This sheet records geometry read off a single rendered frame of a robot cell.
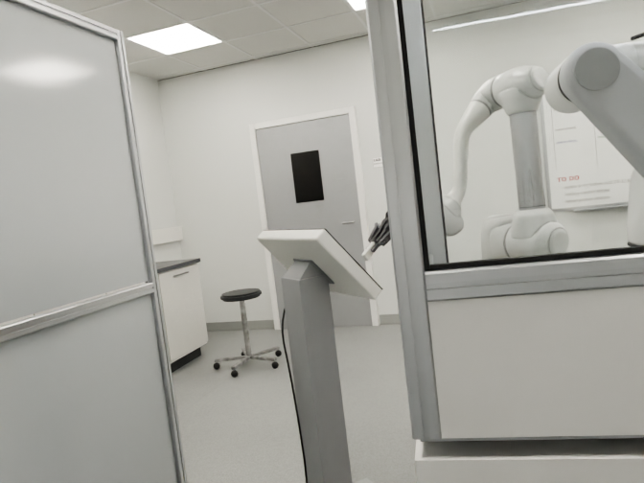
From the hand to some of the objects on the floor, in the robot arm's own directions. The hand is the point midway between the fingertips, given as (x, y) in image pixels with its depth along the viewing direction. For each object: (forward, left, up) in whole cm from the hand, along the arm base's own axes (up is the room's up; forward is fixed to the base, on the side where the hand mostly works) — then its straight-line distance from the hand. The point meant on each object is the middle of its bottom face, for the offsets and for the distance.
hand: (369, 251), depth 192 cm
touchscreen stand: (+1, -21, -109) cm, 111 cm away
